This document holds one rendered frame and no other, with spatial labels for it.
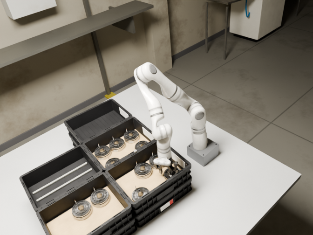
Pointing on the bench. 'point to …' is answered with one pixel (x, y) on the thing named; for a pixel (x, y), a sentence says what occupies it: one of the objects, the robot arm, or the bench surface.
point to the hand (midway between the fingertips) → (166, 172)
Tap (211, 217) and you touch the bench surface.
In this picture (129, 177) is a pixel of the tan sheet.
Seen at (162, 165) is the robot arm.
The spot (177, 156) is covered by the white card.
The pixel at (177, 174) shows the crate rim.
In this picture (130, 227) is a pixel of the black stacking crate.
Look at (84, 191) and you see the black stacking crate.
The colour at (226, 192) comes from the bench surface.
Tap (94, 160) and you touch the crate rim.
